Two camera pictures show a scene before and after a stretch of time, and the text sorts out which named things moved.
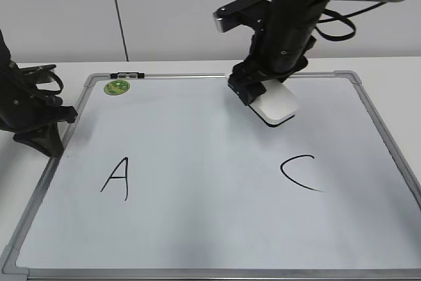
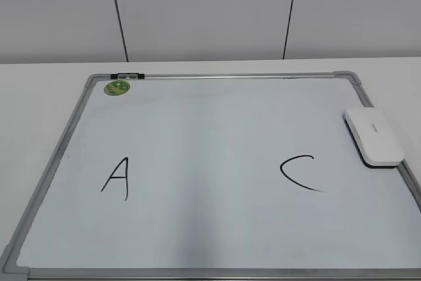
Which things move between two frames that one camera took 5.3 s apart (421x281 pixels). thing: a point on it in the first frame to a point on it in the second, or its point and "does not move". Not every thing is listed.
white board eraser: x=277 y=104 to x=373 y=137
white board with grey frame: x=169 y=177 does not move
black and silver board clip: x=127 y=75 does not move
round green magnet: x=116 y=87 does not move
